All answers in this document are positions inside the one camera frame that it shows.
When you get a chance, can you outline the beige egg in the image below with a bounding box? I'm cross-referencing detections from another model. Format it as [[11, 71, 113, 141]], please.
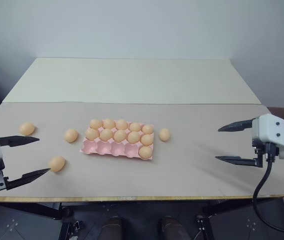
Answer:
[[99, 128, 114, 142], [113, 130, 128, 143], [140, 133, 154, 147], [85, 127, 100, 141], [138, 145, 154, 160], [141, 124, 155, 135], [64, 128, 79, 143], [115, 119, 129, 131], [126, 131, 141, 145], [89, 118, 104, 130], [48, 155, 66, 173], [18, 122, 36, 136], [102, 118, 116, 130], [128, 122, 143, 133], [159, 128, 172, 142]]

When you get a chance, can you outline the black panel with white marks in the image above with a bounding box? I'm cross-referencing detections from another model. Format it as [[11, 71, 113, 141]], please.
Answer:
[[205, 198, 284, 240]]

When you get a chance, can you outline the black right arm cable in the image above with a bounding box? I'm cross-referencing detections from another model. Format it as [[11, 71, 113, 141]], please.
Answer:
[[252, 141, 284, 235]]

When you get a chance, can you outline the pink egg tray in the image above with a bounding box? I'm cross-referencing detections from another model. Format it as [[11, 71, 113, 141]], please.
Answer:
[[79, 119, 156, 161]]

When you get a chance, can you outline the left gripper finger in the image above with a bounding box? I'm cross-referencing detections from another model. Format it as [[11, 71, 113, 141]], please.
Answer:
[[6, 167, 52, 192], [0, 135, 40, 148]]

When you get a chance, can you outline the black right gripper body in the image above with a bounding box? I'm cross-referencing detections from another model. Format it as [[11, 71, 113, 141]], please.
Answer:
[[251, 139, 268, 168]]

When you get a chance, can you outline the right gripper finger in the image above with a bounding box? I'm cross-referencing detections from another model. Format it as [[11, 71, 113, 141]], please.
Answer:
[[214, 155, 258, 167], [217, 118, 255, 133]]

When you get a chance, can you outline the brown rounded shape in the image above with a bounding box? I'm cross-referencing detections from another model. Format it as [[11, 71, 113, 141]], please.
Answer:
[[159, 216, 191, 240], [101, 216, 123, 240]]

